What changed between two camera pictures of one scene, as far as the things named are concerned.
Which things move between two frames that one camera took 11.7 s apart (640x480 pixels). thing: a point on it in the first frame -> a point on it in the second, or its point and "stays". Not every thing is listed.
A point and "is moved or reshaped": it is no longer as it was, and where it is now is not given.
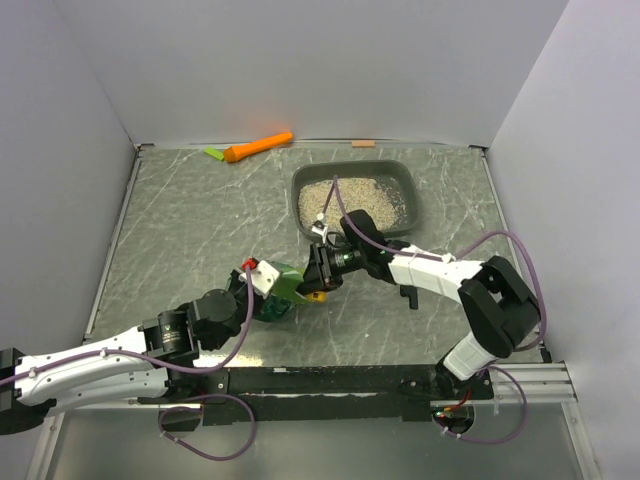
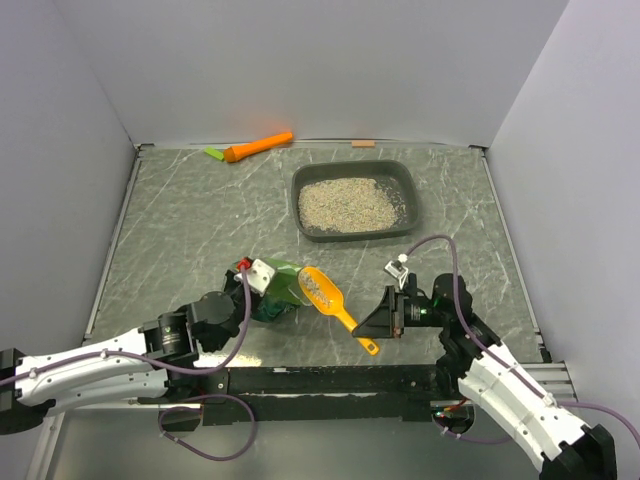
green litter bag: x=282 y=297 stays
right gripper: x=319 y=273 -> x=381 y=323
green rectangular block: x=214 y=153 stays
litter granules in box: x=356 y=194 stays
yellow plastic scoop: x=317 y=296 is moved or reshaped
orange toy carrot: x=233 y=153 stays
